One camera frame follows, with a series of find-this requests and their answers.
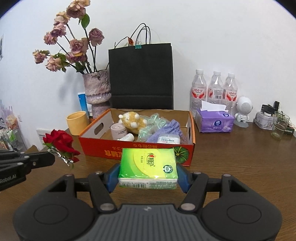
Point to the dried pink roses bouquet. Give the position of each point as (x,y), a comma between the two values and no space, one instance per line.
(79,54)

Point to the white spray bottle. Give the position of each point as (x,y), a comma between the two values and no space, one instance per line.
(129,138)

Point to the clear box with black items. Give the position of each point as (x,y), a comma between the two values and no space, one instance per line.
(264,118)

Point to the yellow white plush toy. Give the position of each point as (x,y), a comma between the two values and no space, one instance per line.
(132,121)

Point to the black paper bag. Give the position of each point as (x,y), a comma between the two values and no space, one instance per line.
(141,74)

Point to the purple tissue box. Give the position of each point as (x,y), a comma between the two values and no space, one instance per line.
(213,118)

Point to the water bottle left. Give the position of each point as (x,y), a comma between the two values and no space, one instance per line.
(198,91)

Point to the blue white tube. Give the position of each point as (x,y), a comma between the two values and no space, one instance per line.
(83,102)

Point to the water bottle right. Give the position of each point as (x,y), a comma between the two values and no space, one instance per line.
(230,90)

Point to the green tissue pack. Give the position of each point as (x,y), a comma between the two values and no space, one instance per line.
(148,169)

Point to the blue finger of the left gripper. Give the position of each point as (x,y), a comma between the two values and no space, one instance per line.
(41,159)
(7,151)

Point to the iridescent plastic bag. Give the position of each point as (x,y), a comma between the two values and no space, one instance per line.
(153,123)

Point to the water bottle middle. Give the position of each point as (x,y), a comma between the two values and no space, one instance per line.
(215,89)

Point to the water bottle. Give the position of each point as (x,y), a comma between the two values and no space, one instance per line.
(230,90)
(198,91)
(215,89)

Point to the translucent pill container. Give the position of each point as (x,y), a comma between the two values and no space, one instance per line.
(167,138)

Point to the yellow mug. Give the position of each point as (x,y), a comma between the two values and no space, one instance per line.
(77,122)

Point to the purple drawstring pouch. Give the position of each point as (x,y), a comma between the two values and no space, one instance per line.
(173,127)

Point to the white booklet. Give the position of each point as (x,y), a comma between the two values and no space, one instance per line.
(42,134)

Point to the purple ceramic vase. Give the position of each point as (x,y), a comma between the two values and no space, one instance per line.
(98,91)

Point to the red cardboard box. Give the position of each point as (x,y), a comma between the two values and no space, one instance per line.
(96,140)

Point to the white robot figurine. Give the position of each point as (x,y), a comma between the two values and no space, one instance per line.
(244,107)

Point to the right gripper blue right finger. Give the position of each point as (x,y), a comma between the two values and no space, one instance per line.
(185,179)

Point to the red rose hair clip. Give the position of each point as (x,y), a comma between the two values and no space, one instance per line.
(59,143)

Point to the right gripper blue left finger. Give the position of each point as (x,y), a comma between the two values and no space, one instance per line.
(110,179)

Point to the clear drinking glass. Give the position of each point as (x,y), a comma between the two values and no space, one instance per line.
(280,123)

